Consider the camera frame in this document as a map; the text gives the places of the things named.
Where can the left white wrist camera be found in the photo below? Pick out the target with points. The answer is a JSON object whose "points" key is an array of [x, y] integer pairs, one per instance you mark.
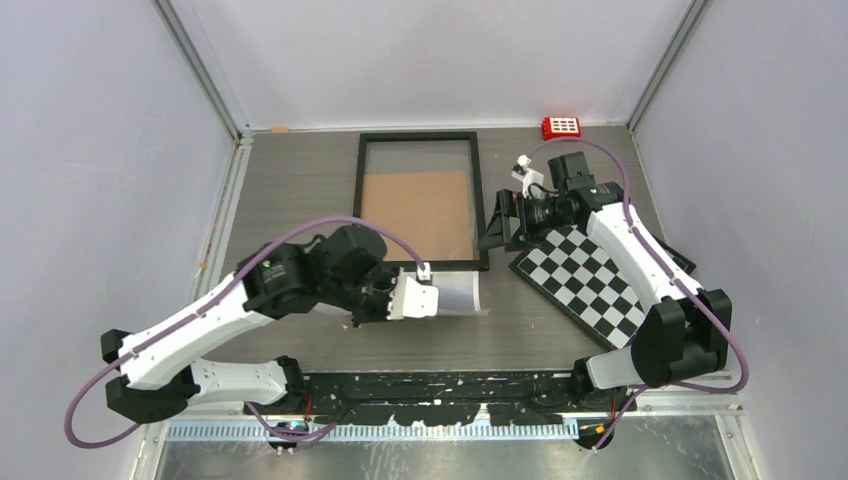
{"points": [[413, 295]]}

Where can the black picture frame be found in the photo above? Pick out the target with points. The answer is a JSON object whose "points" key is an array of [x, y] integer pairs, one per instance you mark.
{"points": [[427, 151]]}

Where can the landscape photo print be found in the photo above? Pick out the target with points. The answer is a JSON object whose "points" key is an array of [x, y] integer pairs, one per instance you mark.
{"points": [[459, 293]]}

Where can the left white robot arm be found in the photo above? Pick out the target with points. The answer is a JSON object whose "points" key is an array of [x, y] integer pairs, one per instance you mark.
{"points": [[165, 370]]}

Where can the red toy brick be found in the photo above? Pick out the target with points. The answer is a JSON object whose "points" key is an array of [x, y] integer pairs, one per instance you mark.
{"points": [[560, 127]]}

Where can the aluminium rail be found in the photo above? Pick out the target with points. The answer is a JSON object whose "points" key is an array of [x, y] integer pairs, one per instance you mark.
{"points": [[231, 423]]}

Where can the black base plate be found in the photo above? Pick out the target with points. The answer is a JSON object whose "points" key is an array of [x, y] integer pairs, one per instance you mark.
{"points": [[509, 398]]}

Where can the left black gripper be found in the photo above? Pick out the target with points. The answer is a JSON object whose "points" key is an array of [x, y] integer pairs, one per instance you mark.
{"points": [[381, 313]]}

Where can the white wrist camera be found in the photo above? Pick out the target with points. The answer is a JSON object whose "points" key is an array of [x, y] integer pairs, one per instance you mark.
{"points": [[531, 180], [413, 295]]}

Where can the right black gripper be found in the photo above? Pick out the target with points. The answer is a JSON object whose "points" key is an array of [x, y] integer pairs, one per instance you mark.
{"points": [[511, 204]]}

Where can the brown fibreboard backing board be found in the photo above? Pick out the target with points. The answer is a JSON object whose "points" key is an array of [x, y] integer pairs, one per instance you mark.
{"points": [[430, 211]]}

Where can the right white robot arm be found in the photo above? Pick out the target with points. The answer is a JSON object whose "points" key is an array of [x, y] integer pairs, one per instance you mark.
{"points": [[685, 332]]}

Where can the black white checkerboard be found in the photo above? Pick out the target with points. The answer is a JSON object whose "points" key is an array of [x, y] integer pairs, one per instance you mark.
{"points": [[581, 280]]}

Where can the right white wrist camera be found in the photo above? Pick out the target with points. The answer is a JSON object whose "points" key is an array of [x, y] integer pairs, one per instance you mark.
{"points": [[531, 180]]}

